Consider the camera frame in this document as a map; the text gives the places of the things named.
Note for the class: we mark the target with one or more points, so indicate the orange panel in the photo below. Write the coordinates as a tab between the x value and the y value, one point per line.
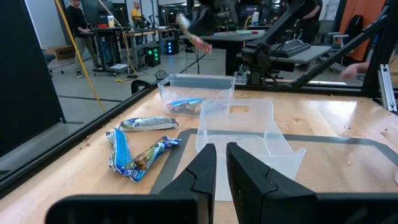
367	12

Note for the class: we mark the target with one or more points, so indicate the person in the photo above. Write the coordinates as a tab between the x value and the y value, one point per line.
77	28
136	14
311	21

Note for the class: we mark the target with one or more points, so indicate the grey green granola bar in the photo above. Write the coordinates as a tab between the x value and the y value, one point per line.
146	123

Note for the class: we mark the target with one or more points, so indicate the black frame workbench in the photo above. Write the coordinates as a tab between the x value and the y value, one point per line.
109	30

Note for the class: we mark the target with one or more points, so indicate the person's hand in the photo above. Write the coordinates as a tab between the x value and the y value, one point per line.
351	71

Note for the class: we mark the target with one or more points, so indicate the black office chair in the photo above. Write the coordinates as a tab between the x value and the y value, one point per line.
354	28

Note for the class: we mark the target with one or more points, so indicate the grey-bordered silicone baking mat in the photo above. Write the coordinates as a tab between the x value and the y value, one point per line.
326	168

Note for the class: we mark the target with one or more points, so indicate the black office table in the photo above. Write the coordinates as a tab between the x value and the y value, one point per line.
236	39

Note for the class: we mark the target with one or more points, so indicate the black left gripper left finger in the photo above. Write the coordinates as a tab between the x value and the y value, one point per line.
186	199

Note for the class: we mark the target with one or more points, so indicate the black partition panel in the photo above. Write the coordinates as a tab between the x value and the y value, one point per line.
28	77

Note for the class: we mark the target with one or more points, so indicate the red blue granola bar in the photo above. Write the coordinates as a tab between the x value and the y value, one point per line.
196	39
186	111
186	102

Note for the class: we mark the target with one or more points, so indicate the computer with blue lights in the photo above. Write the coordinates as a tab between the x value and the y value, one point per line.
172	46

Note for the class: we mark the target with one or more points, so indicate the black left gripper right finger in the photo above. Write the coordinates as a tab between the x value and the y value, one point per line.
264	199

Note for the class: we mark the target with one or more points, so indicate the cardboard box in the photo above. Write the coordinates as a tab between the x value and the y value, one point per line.
59	52

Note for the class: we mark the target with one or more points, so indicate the dark blue granola bar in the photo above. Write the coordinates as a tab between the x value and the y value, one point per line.
149	157

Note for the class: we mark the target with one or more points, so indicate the clear plastic bin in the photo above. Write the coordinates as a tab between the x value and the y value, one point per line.
199	82
248	130

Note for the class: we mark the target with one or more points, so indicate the silver aluminium extrusion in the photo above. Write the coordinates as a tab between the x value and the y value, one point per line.
387	90

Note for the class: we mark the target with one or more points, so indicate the grey desk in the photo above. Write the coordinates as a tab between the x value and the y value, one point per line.
311	56

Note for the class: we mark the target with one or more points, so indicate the black backlit keyboard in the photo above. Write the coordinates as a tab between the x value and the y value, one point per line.
290	49

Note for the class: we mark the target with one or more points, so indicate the computer with green lights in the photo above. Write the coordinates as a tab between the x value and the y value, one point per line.
152	57

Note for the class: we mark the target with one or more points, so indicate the bright blue granola bar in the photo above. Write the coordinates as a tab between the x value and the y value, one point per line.
119	149

